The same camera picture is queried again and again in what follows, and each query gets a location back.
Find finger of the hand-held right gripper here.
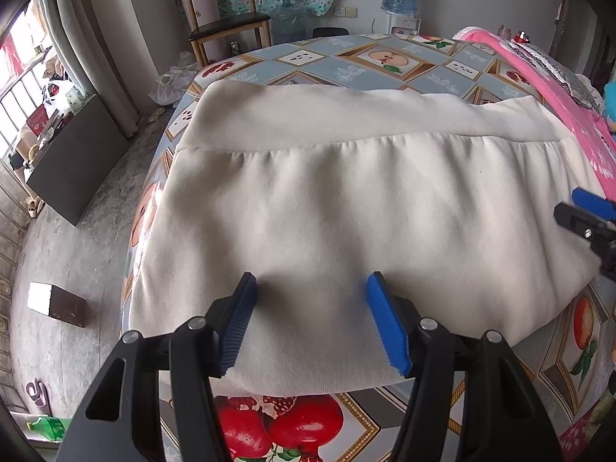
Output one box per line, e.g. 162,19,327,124
553,187,616,274

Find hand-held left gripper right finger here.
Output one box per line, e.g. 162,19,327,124
365,272,564,462

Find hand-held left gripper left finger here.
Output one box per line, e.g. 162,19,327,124
55,272,258,462

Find cream jacket with black trim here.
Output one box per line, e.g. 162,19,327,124
126,79,608,393

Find red hanging clothes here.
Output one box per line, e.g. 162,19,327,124
0,33,22,78

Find pink floral blanket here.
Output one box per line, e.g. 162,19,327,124
452,26,616,205

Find grey lace cloth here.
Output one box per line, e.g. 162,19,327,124
507,38,604,109

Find brown box with white end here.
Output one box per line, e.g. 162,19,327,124
27,281,87,328

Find purple slipper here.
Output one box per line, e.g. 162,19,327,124
25,381,51,407

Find green plastic bottle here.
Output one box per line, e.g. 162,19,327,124
26,416,73,442

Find dark cabinet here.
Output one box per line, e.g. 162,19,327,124
26,92,130,226

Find metal window railing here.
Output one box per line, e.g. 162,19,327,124
0,48,54,395

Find white water dispenser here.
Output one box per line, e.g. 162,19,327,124
389,14,422,37

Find fruit print tablecloth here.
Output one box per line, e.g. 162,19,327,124
118,33,616,462

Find red box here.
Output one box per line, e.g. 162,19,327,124
28,106,50,132

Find white printed plastic bag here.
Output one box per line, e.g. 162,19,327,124
42,82,73,107

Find wooden chair with dark seat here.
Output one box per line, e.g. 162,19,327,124
177,0,270,68

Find grey curtain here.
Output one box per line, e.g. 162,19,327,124
36,0,145,138

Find empty clear water jug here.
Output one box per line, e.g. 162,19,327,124
271,0,309,45

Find white cylindrical bin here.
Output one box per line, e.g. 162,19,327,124
176,0,221,30

